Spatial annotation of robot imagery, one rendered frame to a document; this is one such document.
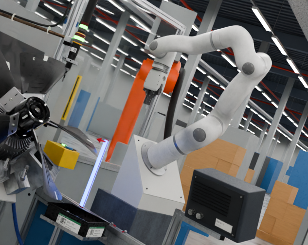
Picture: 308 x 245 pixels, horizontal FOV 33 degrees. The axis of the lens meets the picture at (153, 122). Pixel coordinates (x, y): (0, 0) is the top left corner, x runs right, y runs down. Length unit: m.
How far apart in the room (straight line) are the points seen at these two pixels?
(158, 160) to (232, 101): 0.50
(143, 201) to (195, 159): 7.75
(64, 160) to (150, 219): 0.51
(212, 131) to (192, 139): 0.11
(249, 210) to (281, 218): 9.32
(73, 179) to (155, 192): 0.84
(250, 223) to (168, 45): 0.94
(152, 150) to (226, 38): 0.69
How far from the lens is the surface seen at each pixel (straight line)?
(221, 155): 10.11
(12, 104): 2.12
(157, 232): 2.69
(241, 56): 2.30
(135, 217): 2.53
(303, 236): 3.37
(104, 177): 3.46
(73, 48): 2.18
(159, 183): 2.65
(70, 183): 3.30
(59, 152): 2.58
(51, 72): 2.29
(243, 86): 2.39
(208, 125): 2.41
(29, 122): 2.07
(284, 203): 11.18
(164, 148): 2.59
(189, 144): 2.50
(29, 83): 2.25
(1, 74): 2.11
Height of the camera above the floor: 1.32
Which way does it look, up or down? 1 degrees up
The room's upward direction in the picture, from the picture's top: 21 degrees clockwise
